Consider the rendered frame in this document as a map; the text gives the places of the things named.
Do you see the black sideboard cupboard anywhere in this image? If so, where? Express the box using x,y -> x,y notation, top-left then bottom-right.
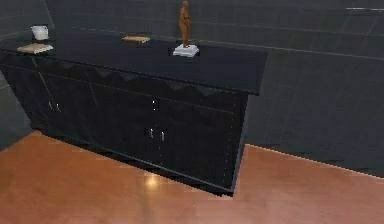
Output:
0,30 -> 269,197

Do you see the brown figure statue white base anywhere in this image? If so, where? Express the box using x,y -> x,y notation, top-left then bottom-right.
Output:
172,0 -> 200,58

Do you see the tan book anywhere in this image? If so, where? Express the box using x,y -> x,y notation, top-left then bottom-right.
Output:
16,43 -> 54,55
121,35 -> 151,44

